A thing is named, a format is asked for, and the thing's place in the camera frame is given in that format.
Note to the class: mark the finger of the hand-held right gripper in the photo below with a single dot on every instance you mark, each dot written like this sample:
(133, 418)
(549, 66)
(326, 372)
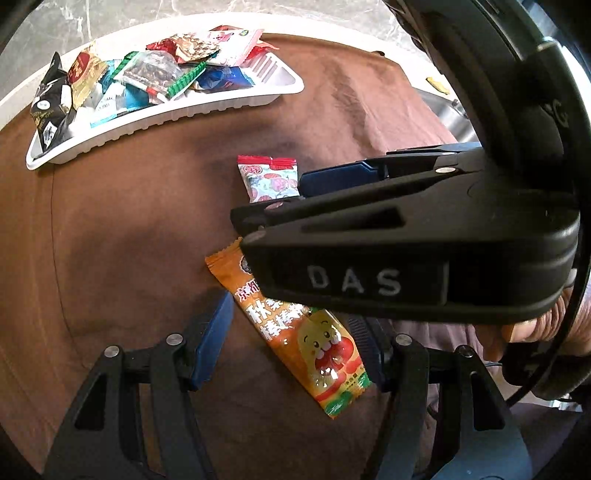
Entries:
(434, 198)
(337, 180)

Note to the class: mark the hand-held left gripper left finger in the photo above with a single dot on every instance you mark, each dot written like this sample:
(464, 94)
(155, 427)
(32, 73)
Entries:
(210, 341)

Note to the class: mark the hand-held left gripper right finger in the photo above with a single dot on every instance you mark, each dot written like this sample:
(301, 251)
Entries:
(376, 355)

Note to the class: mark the small red white snack packet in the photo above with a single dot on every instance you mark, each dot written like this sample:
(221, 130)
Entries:
(268, 180)

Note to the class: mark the orange snack stick packet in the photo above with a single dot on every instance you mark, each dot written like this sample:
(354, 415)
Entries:
(295, 332)

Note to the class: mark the white plastic tray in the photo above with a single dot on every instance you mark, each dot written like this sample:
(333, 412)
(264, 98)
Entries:
(184, 115)

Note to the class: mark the pink white snack packet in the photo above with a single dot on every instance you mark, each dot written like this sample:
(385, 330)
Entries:
(233, 44)

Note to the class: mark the red patterned snack packet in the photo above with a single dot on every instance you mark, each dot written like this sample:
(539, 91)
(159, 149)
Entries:
(189, 46)

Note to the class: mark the green edged clear snack packet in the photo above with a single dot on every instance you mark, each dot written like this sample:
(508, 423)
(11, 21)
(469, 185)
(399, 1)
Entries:
(152, 71)

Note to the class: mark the light blue snack bag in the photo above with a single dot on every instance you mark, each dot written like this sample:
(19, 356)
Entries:
(124, 99)

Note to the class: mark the gold red snack packet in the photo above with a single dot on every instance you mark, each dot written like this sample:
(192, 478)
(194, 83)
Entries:
(85, 69)

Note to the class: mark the black snack bag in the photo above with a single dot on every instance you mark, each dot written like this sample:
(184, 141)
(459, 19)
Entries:
(48, 115)

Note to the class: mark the person's right hand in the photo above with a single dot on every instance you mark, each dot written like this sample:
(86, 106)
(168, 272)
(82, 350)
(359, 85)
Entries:
(549, 327)

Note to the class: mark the steel sink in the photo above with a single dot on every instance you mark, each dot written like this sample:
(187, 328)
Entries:
(455, 117)

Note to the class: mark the small yellow item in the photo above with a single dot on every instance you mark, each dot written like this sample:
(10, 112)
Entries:
(436, 85)

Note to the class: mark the dark blue snack packet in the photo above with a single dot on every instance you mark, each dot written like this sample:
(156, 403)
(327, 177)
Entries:
(226, 78)

